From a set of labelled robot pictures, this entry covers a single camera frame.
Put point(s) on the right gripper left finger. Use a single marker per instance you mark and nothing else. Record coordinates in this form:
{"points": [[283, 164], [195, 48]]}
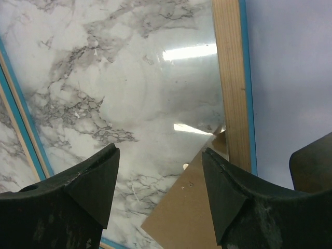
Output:
{"points": [[67, 210]]}

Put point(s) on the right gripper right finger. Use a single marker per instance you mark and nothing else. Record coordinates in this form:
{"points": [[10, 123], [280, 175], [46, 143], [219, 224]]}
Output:
{"points": [[249, 212]]}

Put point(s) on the brown cardboard backing board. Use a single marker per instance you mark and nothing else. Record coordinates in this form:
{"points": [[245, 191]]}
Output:
{"points": [[182, 219]]}

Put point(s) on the clear acrylic sheet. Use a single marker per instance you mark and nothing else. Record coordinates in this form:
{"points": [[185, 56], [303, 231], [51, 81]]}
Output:
{"points": [[116, 90]]}

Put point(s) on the hot air balloon photo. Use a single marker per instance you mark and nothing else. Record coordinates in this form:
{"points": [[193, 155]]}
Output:
{"points": [[290, 57]]}

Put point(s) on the blue wooden photo frame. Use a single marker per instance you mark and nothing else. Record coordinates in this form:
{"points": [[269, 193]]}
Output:
{"points": [[233, 77]]}

